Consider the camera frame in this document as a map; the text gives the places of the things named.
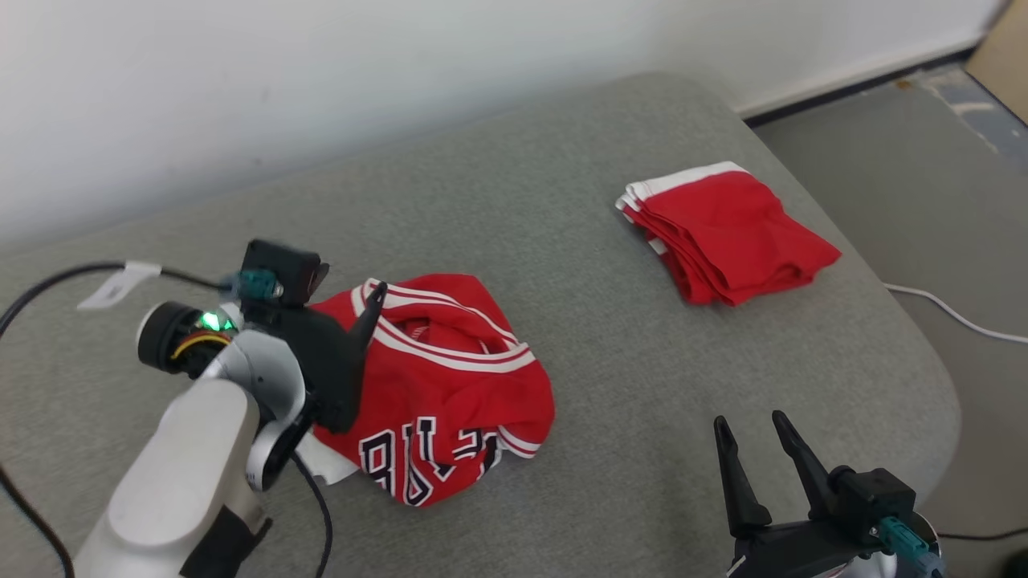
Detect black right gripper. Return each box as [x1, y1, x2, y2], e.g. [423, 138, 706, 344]
[712, 409, 894, 578]

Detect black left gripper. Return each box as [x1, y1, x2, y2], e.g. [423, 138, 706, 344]
[272, 281, 390, 435]

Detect red basketball jersey white sleeves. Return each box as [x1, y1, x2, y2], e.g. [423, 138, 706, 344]
[300, 273, 557, 509]

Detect red shorts white waistband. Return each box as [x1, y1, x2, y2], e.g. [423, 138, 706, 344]
[614, 161, 843, 308]

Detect brown cardboard panel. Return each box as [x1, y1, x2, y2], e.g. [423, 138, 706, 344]
[966, 0, 1028, 127]

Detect teal left camera connector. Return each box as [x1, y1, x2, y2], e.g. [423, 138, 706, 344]
[219, 268, 284, 303]

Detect teal camera connector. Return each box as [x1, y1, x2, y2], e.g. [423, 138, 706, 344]
[219, 268, 284, 303]
[877, 515, 942, 564]

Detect teal right camera connector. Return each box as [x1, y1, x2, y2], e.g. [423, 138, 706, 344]
[877, 515, 942, 564]

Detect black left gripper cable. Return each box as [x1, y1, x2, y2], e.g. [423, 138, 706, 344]
[292, 452, 335, 578]

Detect black floor cable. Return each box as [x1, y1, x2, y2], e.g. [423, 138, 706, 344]
[936, 525, 1028, 542]

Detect white floor cable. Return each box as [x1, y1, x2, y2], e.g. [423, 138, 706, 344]
[883, 282, 1028, 345]

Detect white cable label tag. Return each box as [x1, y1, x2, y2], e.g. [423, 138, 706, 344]
[77, 260, 163, 312]

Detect black left camera cable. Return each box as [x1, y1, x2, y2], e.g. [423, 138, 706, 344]
[0, 260, 242, 578]

